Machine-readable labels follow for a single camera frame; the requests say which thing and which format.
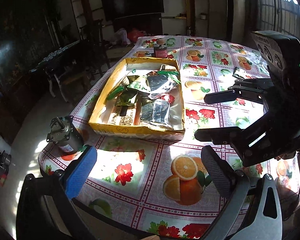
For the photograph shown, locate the dark green biscuit packet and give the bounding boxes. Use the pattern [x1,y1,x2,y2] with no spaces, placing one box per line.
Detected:
[232,67,253,80]

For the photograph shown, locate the small grey electric motor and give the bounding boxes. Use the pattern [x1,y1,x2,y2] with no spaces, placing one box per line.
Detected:
[46,115,84,154]

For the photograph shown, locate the red plastic bag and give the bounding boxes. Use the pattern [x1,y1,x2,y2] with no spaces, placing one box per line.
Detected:
[127,29,147,44]

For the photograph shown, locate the green tea snack packet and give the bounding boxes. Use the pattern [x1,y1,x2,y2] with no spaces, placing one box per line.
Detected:
[115,89,138,106]

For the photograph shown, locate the silver foil snack bag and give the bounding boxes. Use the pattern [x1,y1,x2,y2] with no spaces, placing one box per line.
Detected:
[140,99,170,126]

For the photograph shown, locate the yellow cardboard box tray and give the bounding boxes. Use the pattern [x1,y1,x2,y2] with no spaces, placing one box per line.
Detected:
[89,57,185,141]

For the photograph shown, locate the floral fruit-print tablecloth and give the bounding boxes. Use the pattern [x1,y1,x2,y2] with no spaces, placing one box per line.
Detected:
[37,35,300,240]

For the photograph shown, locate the dark jar with pink label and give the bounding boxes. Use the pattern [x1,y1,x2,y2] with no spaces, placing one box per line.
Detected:
[153,38,167,59]

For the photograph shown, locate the long orange cracker pack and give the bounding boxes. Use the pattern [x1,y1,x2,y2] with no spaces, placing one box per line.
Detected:
[107,105,140,126]

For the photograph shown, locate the red snack packet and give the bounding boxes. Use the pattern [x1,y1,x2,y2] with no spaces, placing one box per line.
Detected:
[160,94,175,105]

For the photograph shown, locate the dark wooden chair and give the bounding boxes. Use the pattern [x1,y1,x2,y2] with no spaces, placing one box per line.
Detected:
[43,54,97,105]

